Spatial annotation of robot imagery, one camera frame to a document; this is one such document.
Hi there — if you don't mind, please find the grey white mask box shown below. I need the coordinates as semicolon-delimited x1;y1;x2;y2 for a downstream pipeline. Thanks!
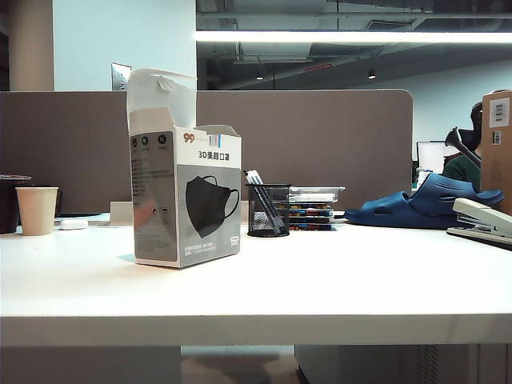
126;68;242;269

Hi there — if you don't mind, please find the clear plastic marker box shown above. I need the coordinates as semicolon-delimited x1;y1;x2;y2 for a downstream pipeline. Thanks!
288;185;346;203

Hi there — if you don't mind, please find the brown cardboard box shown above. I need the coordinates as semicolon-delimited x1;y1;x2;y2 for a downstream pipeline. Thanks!
479;90;512;216

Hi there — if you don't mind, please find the colourful clear flat case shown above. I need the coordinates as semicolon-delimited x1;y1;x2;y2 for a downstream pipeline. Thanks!
288;208;335;218
288;222;338;230
288;201;335;210
288;215;334;224

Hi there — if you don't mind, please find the brown fabric desk partition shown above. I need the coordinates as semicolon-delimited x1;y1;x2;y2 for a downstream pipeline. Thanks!
0;88;414;215

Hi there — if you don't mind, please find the navy blue rubber slipper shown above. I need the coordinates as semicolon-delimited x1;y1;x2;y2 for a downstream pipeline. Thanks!
343;171;505;230

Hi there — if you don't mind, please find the ceiling light strip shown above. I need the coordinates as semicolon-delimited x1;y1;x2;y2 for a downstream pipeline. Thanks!
194;30;512;43

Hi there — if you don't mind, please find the computer monitor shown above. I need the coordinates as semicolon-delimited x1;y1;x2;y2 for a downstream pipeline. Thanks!
415;141;461;169

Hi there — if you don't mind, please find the seated person in green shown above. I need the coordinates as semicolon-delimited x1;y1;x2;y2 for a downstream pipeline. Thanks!
442;101;485;191

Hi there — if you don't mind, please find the grey black chair part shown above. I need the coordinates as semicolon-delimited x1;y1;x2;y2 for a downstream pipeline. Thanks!
445;126;482;169

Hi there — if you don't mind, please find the beige paper cup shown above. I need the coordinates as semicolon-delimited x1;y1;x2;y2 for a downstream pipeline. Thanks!
15;186;59;236

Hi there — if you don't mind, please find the beige metal stapler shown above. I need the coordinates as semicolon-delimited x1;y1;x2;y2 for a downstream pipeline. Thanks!
446;197;512;251

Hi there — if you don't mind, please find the black round container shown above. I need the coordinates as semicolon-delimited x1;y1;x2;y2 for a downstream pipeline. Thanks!
0;174;32;235

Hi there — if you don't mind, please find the white wall plate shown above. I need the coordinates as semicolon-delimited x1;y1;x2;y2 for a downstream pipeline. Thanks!
110;62;133;92

